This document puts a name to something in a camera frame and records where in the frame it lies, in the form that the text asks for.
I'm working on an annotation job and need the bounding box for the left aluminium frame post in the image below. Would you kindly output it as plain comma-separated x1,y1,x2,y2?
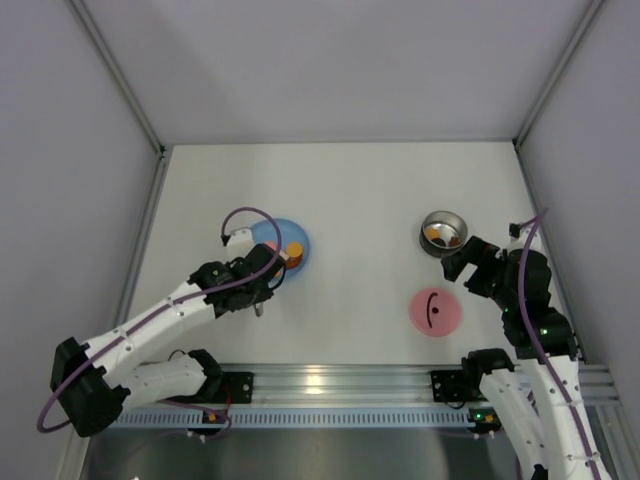
65,0,166,157

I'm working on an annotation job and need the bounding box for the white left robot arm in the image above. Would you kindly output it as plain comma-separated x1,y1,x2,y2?
50,244,286,438

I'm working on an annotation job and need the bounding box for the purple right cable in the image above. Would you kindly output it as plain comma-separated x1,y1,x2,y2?
513,207,604,480

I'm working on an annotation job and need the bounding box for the yellow-orange food piece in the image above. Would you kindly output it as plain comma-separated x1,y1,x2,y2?
424,228,440,240

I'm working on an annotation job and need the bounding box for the steel lunch box bowl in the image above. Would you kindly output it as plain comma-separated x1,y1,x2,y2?
418,210,468,259

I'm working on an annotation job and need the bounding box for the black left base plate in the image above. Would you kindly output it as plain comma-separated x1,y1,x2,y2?
169,372,254,404

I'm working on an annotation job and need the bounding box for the pink lid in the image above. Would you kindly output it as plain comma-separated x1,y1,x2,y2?
408,287,462,338

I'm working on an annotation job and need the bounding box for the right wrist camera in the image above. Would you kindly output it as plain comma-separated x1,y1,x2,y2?
506,220,543,253

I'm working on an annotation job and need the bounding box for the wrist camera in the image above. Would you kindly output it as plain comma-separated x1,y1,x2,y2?
223,227,255,261
506,220,543,253

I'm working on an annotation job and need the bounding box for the blue plate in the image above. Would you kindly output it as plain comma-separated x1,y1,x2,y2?
249,218,312,283

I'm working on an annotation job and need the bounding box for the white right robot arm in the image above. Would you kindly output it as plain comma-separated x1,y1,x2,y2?
441,236,611,479

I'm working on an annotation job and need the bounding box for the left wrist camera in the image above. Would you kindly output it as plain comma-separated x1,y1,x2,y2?
223,227,255,261

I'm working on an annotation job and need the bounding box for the grey cable duct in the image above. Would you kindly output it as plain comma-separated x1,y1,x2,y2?
111,407,498,429

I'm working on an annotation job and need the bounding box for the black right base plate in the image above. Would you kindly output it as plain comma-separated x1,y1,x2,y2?
430,370,485,404

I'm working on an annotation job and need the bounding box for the aluminium frame post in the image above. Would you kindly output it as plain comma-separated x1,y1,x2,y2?
512,0,608,152
65,0,166,157

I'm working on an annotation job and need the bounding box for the orange sausage food piece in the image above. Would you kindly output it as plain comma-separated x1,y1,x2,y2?
284,242,304,270

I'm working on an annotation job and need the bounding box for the right aluminium frame post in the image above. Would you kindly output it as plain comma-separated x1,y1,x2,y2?
512,0,608,152

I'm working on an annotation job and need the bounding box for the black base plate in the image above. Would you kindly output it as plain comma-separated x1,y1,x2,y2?
430,370,485,404
169,372,254,404

